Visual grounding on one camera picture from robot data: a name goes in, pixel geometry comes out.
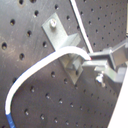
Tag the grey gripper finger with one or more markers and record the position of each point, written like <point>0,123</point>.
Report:
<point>116,55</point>
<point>104,73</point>

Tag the white robot housing edge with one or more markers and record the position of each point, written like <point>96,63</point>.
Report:
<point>119,117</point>

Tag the white strip on board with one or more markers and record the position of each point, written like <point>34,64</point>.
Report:
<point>80,23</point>

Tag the black perforated breadboard panel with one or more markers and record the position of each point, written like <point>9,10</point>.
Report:
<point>49,99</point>

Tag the metal angle bracket clip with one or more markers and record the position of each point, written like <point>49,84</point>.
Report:
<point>72,56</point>

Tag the silver bracket screw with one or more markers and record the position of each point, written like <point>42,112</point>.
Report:
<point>53,23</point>

